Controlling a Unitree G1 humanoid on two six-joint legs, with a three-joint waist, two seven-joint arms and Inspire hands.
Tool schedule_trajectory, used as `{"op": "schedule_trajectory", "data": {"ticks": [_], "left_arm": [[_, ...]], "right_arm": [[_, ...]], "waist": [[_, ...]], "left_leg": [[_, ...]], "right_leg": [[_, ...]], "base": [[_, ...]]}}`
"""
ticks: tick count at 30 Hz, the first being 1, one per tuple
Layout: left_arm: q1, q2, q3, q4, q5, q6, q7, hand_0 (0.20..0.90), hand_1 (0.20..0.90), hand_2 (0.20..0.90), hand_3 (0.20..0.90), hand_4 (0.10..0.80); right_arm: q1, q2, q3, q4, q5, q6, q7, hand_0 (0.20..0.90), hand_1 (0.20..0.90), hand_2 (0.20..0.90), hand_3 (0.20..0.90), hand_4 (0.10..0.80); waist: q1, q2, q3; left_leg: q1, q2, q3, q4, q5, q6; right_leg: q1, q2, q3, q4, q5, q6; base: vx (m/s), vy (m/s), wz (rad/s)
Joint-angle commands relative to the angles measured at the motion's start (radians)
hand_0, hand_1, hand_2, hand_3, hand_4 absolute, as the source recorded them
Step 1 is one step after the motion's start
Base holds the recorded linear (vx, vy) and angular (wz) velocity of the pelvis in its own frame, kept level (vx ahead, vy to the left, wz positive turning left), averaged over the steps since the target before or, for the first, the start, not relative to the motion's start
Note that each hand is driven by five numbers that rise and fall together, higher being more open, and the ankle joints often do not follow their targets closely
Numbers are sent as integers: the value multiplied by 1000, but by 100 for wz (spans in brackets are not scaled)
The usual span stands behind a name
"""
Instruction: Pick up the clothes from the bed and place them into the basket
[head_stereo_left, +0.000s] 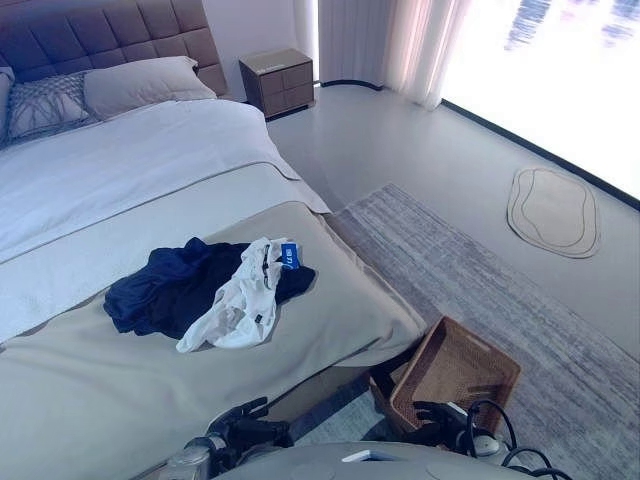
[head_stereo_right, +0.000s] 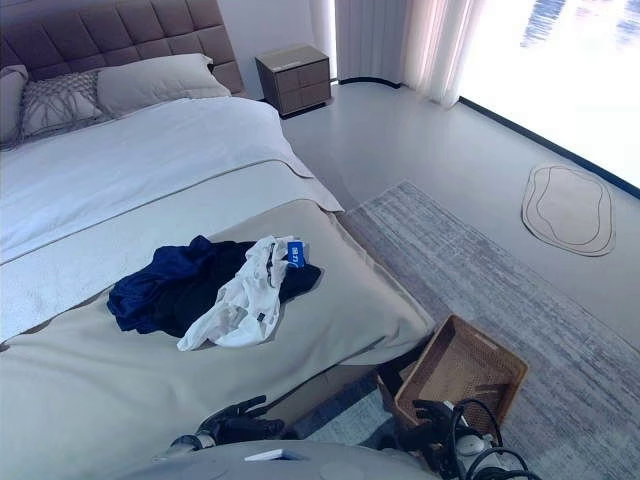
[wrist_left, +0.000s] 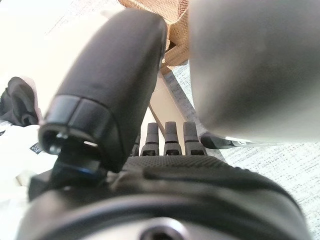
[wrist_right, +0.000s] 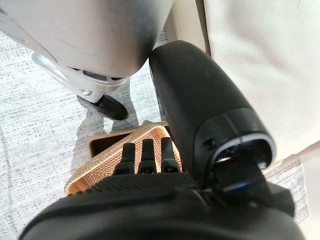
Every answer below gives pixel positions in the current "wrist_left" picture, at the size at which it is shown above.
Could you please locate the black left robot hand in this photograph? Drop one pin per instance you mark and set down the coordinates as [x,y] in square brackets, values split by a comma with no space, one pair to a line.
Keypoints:
[105,75]

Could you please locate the black garment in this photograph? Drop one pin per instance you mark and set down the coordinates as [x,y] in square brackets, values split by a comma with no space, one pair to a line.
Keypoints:
[15,100]

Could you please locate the white garment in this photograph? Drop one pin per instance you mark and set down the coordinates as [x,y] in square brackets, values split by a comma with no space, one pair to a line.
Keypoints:
[17,145]

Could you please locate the bed with beige cover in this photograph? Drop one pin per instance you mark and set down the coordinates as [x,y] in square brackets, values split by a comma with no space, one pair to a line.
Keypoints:
[37,50]

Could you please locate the woven wooden basket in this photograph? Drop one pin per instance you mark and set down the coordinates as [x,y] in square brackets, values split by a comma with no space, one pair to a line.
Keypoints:
[178,52]

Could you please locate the silver left robot leg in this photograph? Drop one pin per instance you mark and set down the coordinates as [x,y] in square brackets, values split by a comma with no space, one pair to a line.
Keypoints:
[250,62]

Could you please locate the tan wooden bed frame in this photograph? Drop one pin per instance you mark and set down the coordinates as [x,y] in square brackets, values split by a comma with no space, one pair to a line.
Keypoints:
[165,105]

